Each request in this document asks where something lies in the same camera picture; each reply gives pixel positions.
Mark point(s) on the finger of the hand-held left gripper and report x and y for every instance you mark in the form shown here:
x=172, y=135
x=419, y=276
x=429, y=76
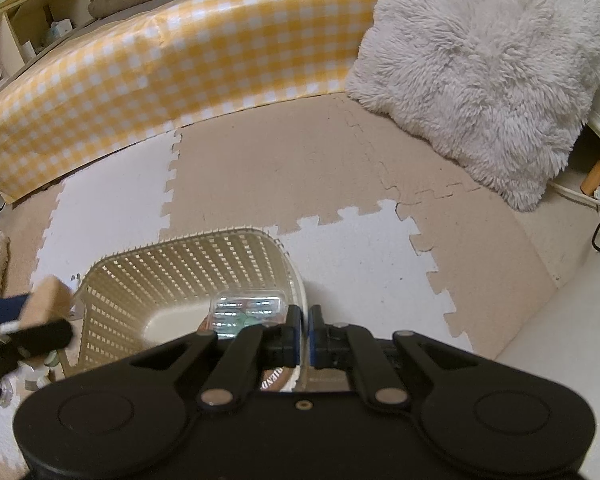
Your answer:
x=5, y=309
x=40, y=338

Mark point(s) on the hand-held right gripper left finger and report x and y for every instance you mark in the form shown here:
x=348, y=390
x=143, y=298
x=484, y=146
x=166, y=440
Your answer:
x=294, y=336

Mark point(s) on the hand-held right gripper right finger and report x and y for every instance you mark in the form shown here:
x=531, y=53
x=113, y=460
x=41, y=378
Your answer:
x=314, y=341

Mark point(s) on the light wooden block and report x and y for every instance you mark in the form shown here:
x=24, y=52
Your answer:
x=43, y=300

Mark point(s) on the clear plastic case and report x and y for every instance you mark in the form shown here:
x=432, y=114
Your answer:
x=245, y=310

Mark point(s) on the cream perforated plastic basket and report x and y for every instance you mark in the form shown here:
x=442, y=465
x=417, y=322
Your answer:
x=155, y=285

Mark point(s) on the beige and white foam mat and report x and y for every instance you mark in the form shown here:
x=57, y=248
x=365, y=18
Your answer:
x=280, y=170

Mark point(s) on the yellow checkered cloth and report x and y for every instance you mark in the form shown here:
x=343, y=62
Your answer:
x=155, y=70

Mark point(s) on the tissue box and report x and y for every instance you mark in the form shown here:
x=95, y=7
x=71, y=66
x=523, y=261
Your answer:
x=59, y=31

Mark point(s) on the long wooden shelf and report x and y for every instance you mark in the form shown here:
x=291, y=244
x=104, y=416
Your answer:
x=10, y=21

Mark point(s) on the square white fluffy pillow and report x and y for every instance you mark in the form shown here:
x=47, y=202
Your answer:
x=480, y=75

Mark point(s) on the wooden cabinet leg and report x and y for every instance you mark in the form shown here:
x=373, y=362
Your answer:
x=598, y=174

